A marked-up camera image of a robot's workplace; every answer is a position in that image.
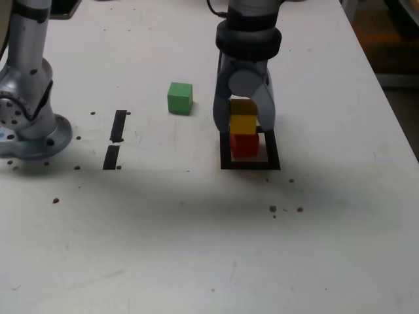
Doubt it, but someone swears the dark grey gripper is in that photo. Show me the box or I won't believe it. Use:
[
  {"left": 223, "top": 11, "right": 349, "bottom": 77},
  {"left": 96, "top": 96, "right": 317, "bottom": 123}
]
[{"left": 211, "top": 51, "right": 276, "bottom": 132}]

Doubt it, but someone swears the yellow cube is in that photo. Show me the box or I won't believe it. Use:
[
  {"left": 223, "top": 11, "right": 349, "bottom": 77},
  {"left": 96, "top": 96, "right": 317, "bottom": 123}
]
[{"left": 228, "top": 99, "right": 259, "bottom": 135}]

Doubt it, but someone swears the red cube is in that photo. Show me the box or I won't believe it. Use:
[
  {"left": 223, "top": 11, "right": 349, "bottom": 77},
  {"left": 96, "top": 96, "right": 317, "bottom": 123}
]
[{"left": 228, "top": 133, "right": 260, "bottom": 158}]

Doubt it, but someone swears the green cube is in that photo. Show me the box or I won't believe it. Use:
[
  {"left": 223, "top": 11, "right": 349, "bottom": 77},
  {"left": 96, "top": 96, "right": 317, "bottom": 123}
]
[{"left": 166, "top": 81, "right": 194, "bottom": 116}]

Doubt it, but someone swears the black tape square outline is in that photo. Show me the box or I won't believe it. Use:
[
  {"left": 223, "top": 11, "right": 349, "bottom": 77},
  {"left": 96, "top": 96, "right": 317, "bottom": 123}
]
[{"left": 219, "top": 126, "right": 282, "bottom": 171}]

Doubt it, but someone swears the black tape strip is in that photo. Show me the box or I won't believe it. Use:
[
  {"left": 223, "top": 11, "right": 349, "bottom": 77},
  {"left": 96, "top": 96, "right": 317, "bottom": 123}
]
[{"left": 102, "top": 109, "right": 128, "bottom": 171}]

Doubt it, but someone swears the grey metal frame bar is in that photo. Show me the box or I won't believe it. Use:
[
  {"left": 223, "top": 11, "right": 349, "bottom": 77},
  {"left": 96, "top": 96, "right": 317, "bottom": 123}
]
[{"left": 374, "top": 72, "right": 419, "bottom": 89}]

